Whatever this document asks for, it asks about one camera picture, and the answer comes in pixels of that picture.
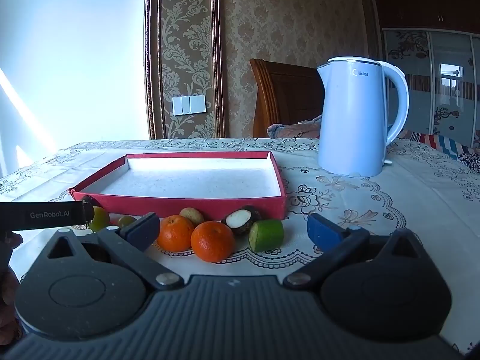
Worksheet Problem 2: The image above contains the light blue electric kettle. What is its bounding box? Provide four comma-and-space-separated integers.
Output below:
316, 56, 410, 178

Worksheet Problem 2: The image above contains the person's left hand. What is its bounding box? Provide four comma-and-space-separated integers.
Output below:
0, 232, 24, 346

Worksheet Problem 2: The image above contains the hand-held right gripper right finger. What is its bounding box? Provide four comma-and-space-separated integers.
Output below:
283, 213, 433, 291

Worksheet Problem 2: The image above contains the green cucumber piece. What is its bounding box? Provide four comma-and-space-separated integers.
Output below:
249, 218, 285, 253

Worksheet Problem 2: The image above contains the striped colourful cloth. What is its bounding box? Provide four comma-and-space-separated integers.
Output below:
397, 129, 480, 173

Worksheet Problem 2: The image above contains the brown wooden chair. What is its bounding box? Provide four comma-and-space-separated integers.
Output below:
249, 59, 325, 139

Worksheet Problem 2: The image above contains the brown kiwi fruit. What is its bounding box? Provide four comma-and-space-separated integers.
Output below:
179, 207, 205, 227

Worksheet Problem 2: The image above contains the dark-skinned white-fleshed chunk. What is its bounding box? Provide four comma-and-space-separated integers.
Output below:
221, 205, 262, 236

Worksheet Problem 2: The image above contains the red cardboard box tray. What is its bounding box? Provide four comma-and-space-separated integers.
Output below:
68, 151, 288, 221

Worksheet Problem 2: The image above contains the mandarin orange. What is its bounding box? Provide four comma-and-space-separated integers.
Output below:
190, 221, 236, 263
157, 215, 196, 253

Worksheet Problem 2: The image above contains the brown wooden wall moulding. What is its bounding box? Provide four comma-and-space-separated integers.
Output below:
144, 0, 226, 140

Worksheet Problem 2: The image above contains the patterned cushion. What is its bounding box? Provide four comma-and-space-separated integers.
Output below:
267, 115, 323, 139

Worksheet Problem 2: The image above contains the white wall light switch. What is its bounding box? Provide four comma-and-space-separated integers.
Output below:
172, 95, 207, 116

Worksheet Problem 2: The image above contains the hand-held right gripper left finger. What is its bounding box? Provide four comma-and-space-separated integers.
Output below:
27, 212, 185, 291

